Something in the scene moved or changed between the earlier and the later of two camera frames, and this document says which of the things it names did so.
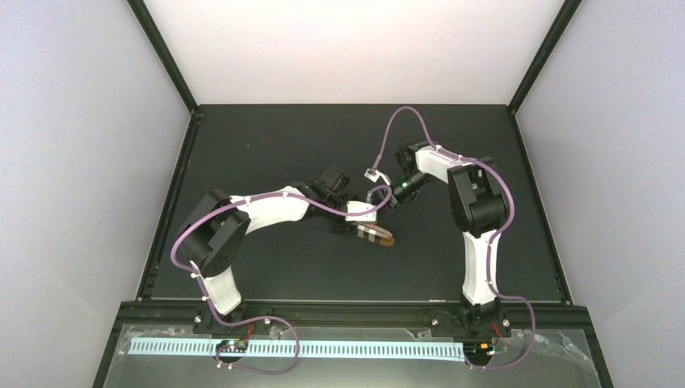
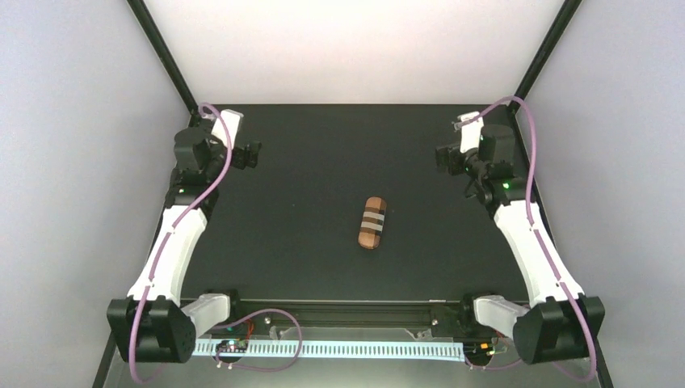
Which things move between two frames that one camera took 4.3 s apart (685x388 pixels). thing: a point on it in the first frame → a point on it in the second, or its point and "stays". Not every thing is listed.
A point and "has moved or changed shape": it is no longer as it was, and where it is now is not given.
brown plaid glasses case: [376, 234] has moved or changed shape
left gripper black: [337, 230] → [244, 156]
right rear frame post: [547, 48] stays
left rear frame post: [154, 36] stays
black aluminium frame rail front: [355, 314] stays
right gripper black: [389, 198] → [447, 160]
